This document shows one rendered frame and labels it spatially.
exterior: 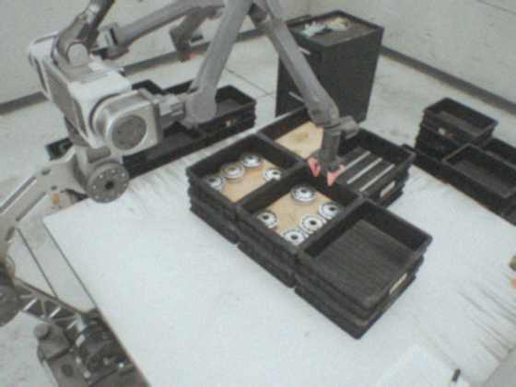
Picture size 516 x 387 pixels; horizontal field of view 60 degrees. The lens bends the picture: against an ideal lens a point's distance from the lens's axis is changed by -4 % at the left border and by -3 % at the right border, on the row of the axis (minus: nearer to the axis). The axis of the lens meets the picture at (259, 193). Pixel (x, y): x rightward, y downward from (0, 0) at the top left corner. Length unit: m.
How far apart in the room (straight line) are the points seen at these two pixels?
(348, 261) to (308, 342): 0.32
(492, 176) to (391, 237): 1.24
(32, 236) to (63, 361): 1.13
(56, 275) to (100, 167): 1.46
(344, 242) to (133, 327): 0.81
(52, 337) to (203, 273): 0.80
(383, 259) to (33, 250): 2.10
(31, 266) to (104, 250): 1.09
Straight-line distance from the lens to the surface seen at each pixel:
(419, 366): 1.63
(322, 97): 1.45
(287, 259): 1.61
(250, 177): 1.95
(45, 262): 2.93
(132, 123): 1.12
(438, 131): 3.15
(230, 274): 1.75
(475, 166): 2.94
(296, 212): 1.80
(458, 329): 1.77
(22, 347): 2.61
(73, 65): 1.29
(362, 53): 3.40
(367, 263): 1.67
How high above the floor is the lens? 2.05
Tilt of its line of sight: 41 degrees down
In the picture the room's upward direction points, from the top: 2 degrees clockwise
